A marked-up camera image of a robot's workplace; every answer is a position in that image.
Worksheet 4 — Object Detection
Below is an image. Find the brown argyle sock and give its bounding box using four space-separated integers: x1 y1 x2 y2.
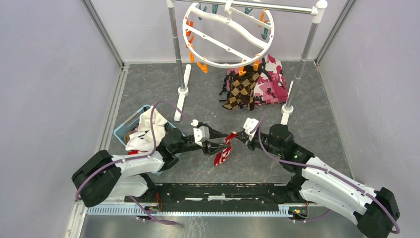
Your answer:
241 65 262 111
222 74 247 110

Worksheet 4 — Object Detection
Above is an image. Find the orange clip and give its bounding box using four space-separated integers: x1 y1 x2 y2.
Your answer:
197 58 209 73
189 45 195 63

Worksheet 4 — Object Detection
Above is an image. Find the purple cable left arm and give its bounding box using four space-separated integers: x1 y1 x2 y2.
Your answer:
74 100 198 226

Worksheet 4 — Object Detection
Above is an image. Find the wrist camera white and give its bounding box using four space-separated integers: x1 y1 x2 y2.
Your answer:
191 119 210 147
243 118 260 136

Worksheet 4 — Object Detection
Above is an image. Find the red white striped sock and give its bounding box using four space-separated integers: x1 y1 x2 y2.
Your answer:
213 131 237 167

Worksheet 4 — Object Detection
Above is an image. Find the white cloth in basket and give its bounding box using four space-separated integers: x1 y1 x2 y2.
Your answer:
125 106 168 152

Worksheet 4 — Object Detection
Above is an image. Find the orange clip front holding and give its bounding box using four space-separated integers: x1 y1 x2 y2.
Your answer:
253 54 259 71

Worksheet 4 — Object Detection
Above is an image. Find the pink camouflage garment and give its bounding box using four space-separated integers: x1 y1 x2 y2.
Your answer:
219 55 288 106

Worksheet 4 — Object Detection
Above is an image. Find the teal clip right rim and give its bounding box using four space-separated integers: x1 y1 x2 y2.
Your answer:
261 27 271 40

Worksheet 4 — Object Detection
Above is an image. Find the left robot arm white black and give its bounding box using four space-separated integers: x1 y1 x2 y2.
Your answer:
71 122 228 207

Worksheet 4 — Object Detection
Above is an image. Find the light blue laundry basket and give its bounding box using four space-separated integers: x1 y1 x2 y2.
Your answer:
113 104 181 176

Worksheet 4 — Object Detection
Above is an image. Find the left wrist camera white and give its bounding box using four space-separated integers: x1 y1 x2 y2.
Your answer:
191 119 210 147

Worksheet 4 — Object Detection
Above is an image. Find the metal clothes rack frame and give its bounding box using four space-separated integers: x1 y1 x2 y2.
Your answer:
165 0 329 126

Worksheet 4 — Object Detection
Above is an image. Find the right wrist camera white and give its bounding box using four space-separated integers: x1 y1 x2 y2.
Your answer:
243 118 260 136

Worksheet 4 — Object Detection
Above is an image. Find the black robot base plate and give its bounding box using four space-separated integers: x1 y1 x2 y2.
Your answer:
135 183 307 212

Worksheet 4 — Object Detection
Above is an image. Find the white round clip hanger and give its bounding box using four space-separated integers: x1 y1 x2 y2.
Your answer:
182 0 275 68

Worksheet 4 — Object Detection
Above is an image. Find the orange clip right rim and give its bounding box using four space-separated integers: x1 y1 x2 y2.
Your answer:
258 9 269 27

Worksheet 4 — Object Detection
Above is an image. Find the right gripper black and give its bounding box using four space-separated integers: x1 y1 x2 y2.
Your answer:
233 130 283 157

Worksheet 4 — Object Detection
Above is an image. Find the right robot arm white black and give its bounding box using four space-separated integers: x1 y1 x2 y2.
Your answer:
236 124 401 238

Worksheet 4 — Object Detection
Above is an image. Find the orange clip far left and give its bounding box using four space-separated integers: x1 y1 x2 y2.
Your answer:
189 45 195 63

